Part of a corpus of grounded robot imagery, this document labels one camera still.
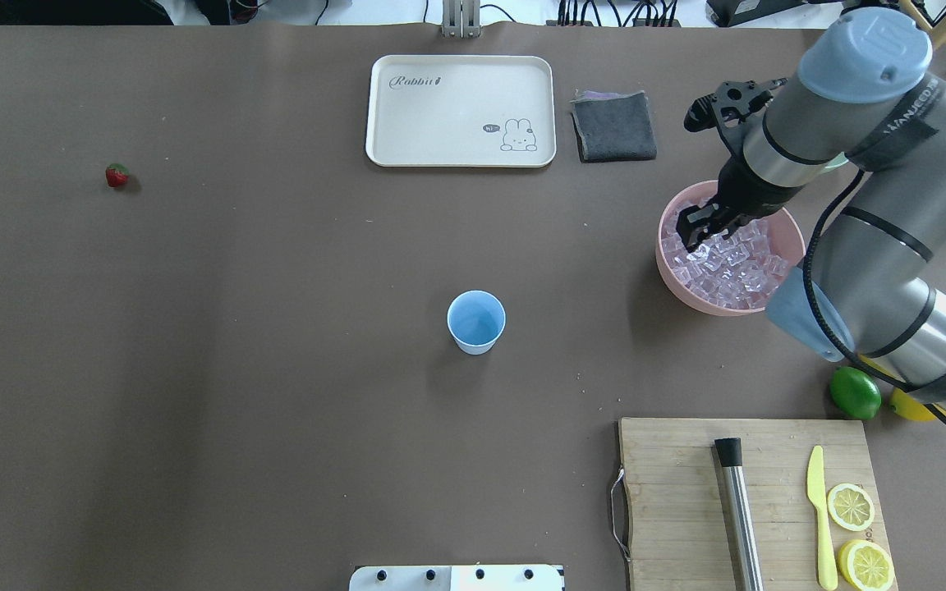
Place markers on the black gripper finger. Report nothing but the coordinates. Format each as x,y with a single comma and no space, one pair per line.
696,218
695,234

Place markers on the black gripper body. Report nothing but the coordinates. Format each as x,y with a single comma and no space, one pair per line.
741,191

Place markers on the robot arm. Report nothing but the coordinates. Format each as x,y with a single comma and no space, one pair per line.
863,91

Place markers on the pile of clear ice cubes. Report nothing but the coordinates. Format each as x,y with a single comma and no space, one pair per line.
736,267

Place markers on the light blue cup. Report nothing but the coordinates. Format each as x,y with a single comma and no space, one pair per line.
476,320

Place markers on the pink bowl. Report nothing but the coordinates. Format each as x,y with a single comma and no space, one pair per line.
678,287

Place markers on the grey folded cloth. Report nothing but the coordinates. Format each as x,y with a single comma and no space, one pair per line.
614,127

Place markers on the steel muddler black tip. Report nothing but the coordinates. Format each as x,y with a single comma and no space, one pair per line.
735,497

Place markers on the green lime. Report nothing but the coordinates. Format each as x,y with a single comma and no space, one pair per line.
855,393

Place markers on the yellow lemon lower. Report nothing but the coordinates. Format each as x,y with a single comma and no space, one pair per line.
903,405

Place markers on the cream rabbit tray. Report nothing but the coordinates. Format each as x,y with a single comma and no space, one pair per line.
461,111

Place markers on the bamboo cutting board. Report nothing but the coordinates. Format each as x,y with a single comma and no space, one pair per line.
676,531

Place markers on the lemon half upper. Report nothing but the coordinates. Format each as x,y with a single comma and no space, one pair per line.
851,507

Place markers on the lemon half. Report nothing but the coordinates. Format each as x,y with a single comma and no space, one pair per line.
865,565
851,507

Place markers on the lemon half lower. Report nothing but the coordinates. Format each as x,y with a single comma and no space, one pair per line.
865,565

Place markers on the red strawberry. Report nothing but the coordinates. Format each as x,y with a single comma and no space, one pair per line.
116,175

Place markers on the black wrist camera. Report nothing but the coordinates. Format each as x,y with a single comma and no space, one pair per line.
730,108

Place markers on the aluminium frame post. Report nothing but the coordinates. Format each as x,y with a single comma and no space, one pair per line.
461,19

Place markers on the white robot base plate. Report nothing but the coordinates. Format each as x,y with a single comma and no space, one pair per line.
459,577

